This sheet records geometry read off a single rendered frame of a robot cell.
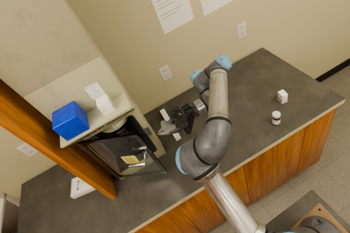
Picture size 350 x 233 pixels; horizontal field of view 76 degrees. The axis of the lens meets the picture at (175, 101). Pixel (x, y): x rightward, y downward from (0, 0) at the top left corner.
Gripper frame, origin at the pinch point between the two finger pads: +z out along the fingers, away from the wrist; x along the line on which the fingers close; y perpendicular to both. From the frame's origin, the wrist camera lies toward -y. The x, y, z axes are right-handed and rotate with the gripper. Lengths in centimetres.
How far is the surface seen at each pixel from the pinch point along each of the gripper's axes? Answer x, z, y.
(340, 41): -50, -194, -83
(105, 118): -2.4, 15.6, 23.3
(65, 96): -12.7, 24.4, 35.1
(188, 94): -46, -31, -34
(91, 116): -8.2, 20.9, 23.2
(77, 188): -22, 61, -30
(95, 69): -12.4, 8.7, 39.3
